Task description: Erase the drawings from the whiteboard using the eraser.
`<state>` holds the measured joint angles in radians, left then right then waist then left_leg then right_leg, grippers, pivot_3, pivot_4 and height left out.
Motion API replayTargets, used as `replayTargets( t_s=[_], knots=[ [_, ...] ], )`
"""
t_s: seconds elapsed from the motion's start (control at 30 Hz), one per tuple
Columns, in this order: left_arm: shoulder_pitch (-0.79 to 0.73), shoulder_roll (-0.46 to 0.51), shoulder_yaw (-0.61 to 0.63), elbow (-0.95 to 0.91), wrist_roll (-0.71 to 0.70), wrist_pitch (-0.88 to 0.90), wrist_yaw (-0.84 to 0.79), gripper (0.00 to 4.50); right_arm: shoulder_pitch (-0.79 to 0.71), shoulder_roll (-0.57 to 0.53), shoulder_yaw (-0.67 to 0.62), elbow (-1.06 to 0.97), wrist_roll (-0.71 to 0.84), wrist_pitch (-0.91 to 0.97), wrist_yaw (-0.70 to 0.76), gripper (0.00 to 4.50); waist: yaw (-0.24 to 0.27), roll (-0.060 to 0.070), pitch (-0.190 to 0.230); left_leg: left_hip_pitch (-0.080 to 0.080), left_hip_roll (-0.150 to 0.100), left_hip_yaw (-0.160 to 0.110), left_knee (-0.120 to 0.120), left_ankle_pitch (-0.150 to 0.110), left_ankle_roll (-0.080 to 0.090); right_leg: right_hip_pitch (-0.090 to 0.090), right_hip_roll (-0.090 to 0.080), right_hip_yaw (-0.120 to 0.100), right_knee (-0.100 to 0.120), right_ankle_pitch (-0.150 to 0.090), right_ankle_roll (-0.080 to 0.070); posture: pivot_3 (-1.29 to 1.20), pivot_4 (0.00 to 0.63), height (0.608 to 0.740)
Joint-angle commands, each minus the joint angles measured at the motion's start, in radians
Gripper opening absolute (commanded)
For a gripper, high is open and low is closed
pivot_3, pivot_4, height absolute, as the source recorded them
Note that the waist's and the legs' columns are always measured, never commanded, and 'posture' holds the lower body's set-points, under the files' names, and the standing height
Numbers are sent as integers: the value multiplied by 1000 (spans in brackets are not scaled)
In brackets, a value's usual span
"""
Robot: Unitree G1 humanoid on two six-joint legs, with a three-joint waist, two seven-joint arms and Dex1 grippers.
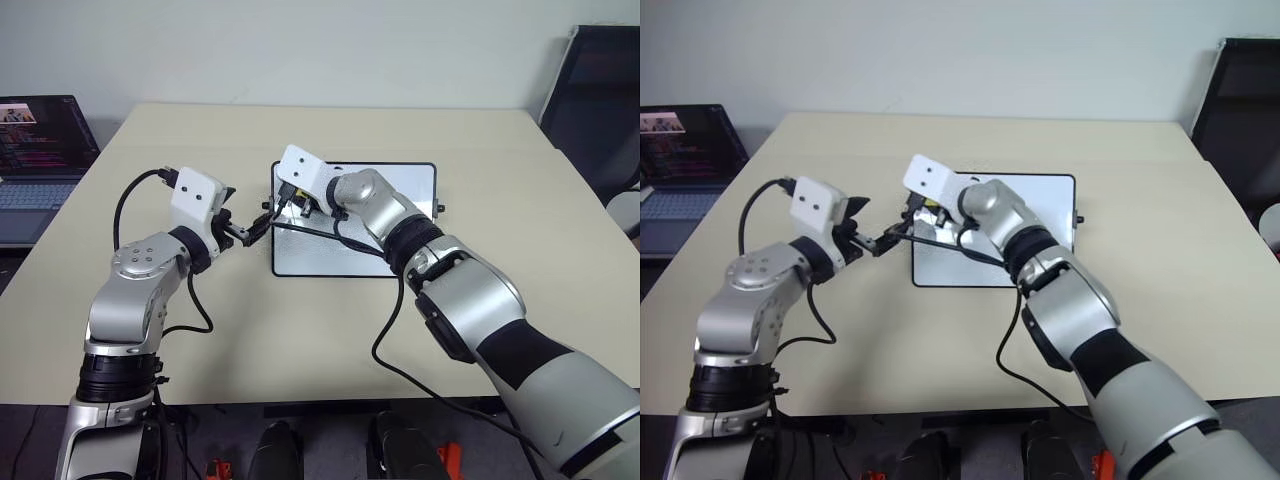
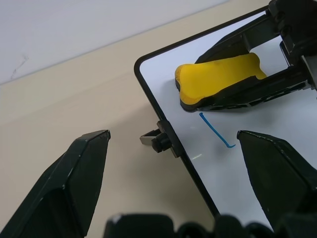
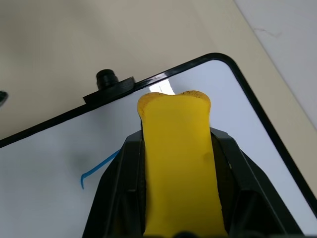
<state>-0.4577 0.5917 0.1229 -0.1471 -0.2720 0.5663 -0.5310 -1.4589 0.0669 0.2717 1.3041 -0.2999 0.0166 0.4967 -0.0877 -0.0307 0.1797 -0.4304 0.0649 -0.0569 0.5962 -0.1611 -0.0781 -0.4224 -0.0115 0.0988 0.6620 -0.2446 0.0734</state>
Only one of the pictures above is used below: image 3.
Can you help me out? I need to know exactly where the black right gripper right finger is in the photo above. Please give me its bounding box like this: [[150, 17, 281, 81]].
[[210, 127, 305, 238]]

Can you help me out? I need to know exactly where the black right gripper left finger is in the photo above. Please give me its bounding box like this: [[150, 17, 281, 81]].
[[82, 130, 149, 238]]

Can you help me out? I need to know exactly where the yellow sponge eraser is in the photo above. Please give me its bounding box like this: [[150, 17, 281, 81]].
[[137, 90, 228, 238]]

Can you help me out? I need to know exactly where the black-framed whiteboard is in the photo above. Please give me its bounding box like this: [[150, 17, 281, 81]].
[[0, 52, 317, 238]]

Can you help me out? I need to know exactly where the black marker holder clip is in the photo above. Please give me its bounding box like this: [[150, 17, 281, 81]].
[[83, 69, 136, 105]]

